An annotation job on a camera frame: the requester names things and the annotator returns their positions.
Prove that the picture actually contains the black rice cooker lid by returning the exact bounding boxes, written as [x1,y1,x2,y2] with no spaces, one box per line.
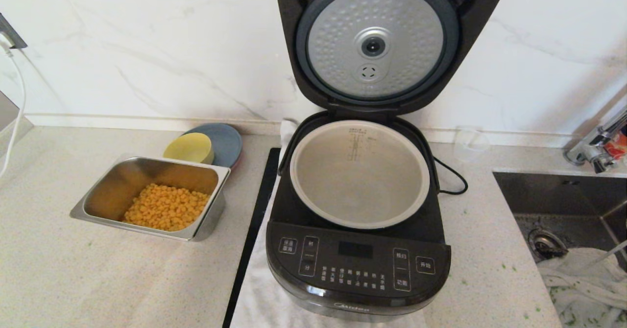
[273,0,508,118]

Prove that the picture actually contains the grey inner cooking pot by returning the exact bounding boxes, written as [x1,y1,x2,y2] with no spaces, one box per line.
[290,119,431,230]

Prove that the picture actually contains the yellow bowl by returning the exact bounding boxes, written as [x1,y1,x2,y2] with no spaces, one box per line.
[163,132,215,165]

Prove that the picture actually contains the blue grey plate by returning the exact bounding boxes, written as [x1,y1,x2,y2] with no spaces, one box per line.
[182,122,243,169]

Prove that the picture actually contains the white towel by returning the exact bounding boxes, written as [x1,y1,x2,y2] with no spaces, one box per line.
[230,120,427,328]

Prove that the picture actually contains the clear plastic measuring cup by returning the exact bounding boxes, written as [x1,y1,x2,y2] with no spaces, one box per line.
[453,126,491,161]

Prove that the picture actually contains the yellow corn kernels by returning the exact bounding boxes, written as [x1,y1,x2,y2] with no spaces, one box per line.
[122,183,211,232]

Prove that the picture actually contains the stainless steel tray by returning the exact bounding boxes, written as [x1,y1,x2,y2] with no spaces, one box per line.
[69,156,231,243]

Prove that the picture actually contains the metal sink drain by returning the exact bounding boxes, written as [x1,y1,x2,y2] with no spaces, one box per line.
[528,229,569,260]

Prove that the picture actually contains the chrome faucet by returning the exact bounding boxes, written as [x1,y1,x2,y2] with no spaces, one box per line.
[563,105,627,174]

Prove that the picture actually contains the white cloth with green bits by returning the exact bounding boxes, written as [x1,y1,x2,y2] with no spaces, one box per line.
[536,247,627,328]

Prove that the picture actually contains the red orange packet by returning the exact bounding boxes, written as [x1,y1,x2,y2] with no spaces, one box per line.
[605,132,627,161]

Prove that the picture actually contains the grey metal panel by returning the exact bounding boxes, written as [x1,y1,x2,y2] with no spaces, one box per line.
[0,91,34,160]

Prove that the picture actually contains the black power cord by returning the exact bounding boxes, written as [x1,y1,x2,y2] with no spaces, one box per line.
[434,157,468,195]

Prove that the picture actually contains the white power cable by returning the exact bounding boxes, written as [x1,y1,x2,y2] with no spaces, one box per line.
[0,34,27,179]

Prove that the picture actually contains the dark wall socket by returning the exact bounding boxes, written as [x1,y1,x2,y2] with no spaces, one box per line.
[0,12,29,50]

